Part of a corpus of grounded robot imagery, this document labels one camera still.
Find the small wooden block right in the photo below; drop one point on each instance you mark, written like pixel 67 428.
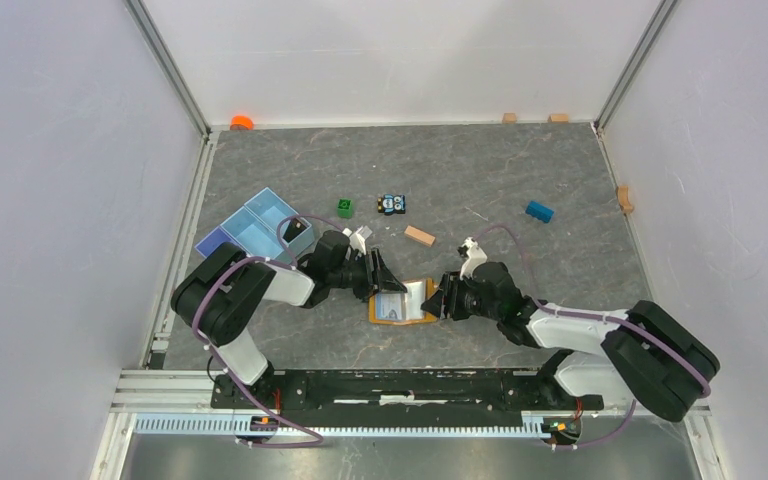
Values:
pixel 559 118

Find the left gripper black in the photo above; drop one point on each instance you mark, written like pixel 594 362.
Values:
pixel 384 279

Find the curved wooden piece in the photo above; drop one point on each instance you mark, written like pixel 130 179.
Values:
pixel 624 199

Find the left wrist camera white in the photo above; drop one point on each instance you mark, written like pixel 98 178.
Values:
pixel 358 238

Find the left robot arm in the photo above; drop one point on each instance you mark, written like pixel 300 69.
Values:
pixel 219 298

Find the light blue cable duct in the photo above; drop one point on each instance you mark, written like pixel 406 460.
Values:
pixel 245 425

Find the green toy brick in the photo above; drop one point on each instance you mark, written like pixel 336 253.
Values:
pixel 345 208

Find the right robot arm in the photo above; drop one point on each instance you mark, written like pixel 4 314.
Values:
pixel 638 354

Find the orange round cap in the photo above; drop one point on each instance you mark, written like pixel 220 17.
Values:
pixel 241 122

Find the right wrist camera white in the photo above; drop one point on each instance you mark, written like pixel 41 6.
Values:
pixel 473 256

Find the white credit card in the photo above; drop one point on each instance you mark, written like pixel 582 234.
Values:
pixel 390 307

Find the small toy car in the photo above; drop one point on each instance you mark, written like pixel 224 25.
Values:
pixel 390 204

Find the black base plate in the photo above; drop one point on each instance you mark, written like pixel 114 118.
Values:
pixel 494 397

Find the blue three-compartment tray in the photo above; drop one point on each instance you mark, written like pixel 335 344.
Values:
pixel 252 228

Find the orange card holder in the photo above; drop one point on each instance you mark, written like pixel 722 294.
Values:
pixel 418 291

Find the aluminium frame rail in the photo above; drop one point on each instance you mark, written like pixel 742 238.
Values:
pixel 162 391

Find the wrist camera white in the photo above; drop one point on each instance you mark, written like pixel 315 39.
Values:
pixel 473 256
pixel 358 238

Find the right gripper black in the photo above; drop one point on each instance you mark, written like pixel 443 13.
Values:
pixel 443 297

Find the blue toy brick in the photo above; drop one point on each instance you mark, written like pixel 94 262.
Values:
pixel 539 211

